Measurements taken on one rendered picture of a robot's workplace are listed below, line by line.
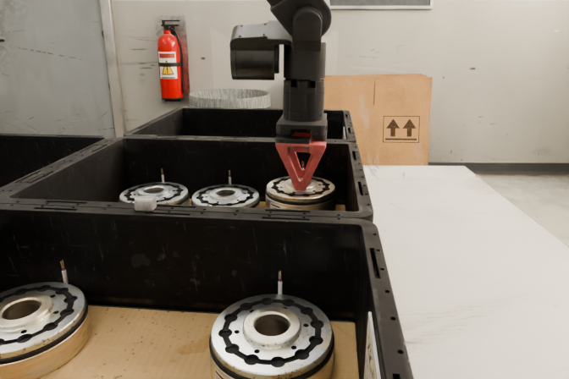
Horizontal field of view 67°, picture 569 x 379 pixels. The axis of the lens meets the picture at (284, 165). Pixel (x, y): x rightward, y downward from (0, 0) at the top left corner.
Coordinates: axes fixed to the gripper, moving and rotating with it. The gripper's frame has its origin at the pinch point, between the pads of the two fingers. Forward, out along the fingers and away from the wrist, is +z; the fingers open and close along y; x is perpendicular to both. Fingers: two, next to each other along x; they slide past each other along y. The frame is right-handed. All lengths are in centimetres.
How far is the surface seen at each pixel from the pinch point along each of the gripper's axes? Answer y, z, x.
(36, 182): 15.5, -3.3, -30.1
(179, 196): 1.4, 3.1, -18.3
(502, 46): -287, -17, 129
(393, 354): 39.9, -3.2, 7.7
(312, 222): 23.2, -3.5, 2.5
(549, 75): -291, 4, 168
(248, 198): 0.1, 3.3, -8.0
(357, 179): 10.6, -3.8, 7.3
